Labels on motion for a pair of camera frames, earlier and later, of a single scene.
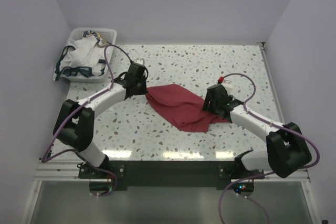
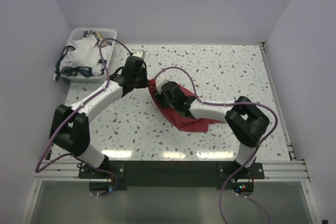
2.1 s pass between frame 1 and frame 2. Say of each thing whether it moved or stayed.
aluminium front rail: stayed
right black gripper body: moved
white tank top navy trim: stayed
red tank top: stayed
